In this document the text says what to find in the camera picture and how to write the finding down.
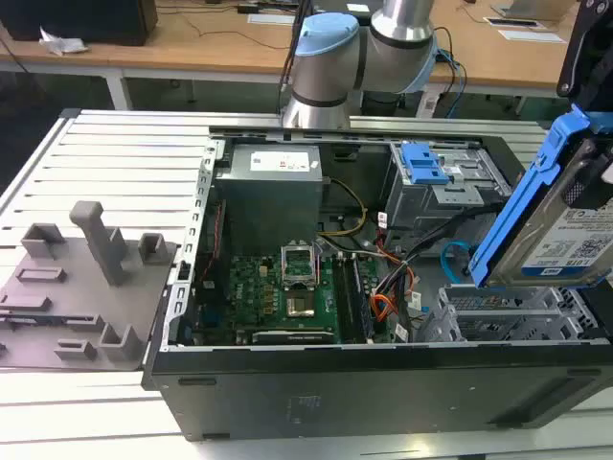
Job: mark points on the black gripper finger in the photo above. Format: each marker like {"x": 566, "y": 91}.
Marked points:
{"x": 604, "y": 81}
{"x": 577, "y": 48}

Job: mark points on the hard disk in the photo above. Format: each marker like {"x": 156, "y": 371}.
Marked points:
{"x": 551, "y": 239}

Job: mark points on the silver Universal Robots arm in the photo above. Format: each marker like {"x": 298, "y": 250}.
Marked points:
{"x": 325, "y": 72}

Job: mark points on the metal disk bay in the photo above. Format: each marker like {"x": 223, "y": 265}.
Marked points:
{"x": 503, "y": 316}

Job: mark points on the black RAM slot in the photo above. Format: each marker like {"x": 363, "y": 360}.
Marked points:
{"x": 344, "y": 297}

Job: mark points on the white printed paper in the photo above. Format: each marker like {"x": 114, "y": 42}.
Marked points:
{"x": 531, "y": 36}

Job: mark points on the blue drive latch carrier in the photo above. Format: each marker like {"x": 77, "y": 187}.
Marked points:
{"x": 421, "y": 165}

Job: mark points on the metal drive cage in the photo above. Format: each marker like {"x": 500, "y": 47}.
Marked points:
{"x": 416, "y": 211}

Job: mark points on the white sheet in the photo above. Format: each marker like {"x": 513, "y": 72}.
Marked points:
{"x": 270, "y": 19}

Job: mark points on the RAM stick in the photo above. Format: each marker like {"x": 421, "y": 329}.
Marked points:
{"x": 364, "y": 302}

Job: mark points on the grey power supply unit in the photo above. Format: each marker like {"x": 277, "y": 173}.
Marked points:
{"x": 268, "y": 201}

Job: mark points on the wooden desk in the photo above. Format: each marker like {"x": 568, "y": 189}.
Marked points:
{"x": 215, "y": 52}

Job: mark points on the CPU socket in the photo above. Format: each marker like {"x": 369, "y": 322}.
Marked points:
{"x": 301, "y": 304}

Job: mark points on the black graphics card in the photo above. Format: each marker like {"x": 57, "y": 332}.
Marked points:
{"x": 292, "y": 337}

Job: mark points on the green motherboard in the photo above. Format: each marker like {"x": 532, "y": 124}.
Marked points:
{"x": 249, "y": 292}

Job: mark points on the black PC case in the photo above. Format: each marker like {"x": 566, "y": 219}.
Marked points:
{"x": 335, "y": 397}

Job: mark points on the black box on desk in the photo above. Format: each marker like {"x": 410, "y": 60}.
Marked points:
{"x": 81, "y": 21}

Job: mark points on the crumpled white paper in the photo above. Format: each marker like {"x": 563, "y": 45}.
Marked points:
{"x": 64, "y": 44}

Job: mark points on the grey parts rack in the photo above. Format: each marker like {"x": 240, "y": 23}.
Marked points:
{"x": 72, "y": 306}

